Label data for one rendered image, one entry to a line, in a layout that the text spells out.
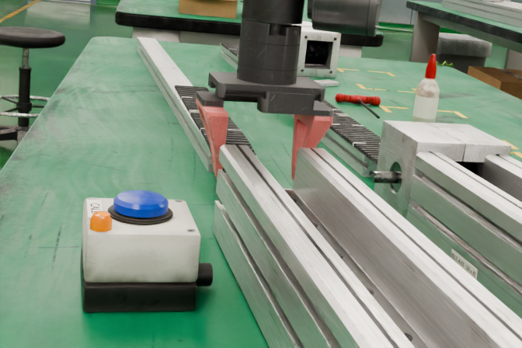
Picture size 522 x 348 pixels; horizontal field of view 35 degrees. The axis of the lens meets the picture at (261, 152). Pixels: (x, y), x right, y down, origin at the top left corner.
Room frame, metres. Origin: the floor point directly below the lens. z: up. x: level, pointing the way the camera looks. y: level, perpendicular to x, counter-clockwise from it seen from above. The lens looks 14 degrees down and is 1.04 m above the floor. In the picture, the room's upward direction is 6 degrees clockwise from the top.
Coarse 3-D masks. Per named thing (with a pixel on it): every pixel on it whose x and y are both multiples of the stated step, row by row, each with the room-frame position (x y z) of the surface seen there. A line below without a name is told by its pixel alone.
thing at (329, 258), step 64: (256, 192) 0.58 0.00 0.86; (320, 192) 0.65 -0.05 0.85; (256, 256) 0.55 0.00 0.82; (320, 256) 0.46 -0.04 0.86; (384, 256) 0.51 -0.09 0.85; (448, 256) 0.48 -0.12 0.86; (256, 320) 0.53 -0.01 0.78; (320, 320) 0.43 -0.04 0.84; (384, 320) 0.38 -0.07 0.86; (448, 320) 0.42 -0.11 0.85; (512, 320) 0.39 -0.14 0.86
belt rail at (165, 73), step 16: (144, 48) 1.67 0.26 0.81; (160, 48) 1.69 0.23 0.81; (160, 64) 1.47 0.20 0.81; (160, 80) 1.43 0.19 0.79; (176, 80) 1.33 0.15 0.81; (176, 96) 1.19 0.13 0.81; (176, 112) 1.18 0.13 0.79; (192, 128) 1.03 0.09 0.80; (192, 144) 1.02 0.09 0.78; (208, 160) 0.92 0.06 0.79
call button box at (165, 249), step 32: (128, 224) 0.55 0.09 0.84; (160, 224) 0.55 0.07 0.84; (192, 224) 0.56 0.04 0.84; (96, 256) 0.52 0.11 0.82; (128, 256) 0.53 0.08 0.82; (160, 256) 0.53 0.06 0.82; (192, 256) 0.54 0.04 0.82; (96, 288) 0.52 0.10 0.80; (128, 288) 0.53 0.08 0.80; (160, 288) 0.53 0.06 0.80; (192, 288) 0.54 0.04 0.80
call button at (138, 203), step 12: (132, 192) 0.58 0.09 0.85; (144, 192) 0.58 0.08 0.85; (120, 204) 0.55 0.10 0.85; (132, 204) 0.55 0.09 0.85; (144, 204) 0.55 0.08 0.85; (156, 204) 0.56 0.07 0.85; (168, 204) 0.57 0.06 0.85; (132, 216) 0.55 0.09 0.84; (144, 216) 0.55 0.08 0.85; (156, 216) 0.56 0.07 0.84
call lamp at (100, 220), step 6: (96, 216) 0.53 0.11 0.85; (102, 216) 0.53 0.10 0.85; (108, 216) 0.53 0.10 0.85; (90, 222) 0.53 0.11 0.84; (96, 222) 0.53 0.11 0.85; (102, 222) 0.53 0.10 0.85; (108, 222) 0.53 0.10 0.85; (90, 228) 0.53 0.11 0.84; (96, 228) 0.53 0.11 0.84; (102, 228) 0.53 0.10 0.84; (108, 228) 0.53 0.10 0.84
